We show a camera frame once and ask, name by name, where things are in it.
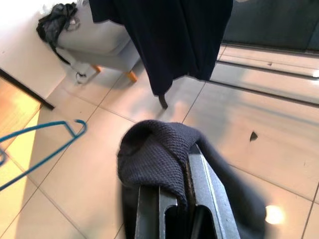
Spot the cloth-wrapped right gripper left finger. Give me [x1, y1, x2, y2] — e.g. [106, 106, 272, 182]
[117, 119, 200, 239]

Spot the black cloth bundle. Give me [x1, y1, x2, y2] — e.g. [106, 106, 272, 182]
[36, 1, 81, 66]

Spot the blue plastic clothes hanger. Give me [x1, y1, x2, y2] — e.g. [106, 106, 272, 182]
[0, 119, 88, 192]

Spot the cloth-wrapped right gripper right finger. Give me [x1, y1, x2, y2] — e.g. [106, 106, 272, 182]
[186, 139, 269, 239]

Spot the dark navy printed shirt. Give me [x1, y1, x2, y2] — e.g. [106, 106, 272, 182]
[88, 0, 235, 97]

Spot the black door frame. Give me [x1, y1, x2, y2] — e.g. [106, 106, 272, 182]
[0, 67, 55, 111]

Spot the grey upholstered ottoman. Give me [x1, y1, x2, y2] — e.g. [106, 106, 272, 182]
[55, 0, 141, 83]

